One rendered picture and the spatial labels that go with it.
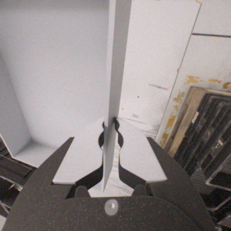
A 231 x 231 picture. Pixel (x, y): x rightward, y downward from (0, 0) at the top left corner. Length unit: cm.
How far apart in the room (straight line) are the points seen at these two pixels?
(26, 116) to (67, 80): 14
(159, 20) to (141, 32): 5
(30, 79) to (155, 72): 30
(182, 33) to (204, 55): 77
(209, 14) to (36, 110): 112
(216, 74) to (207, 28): 33
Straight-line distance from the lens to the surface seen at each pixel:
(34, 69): 22
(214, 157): 81
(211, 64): 116
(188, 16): 37
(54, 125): 24
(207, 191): 134
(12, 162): 64
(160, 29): 36
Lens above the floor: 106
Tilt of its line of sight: 58 degrees down
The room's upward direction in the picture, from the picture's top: 151 degrees counter-clockwise
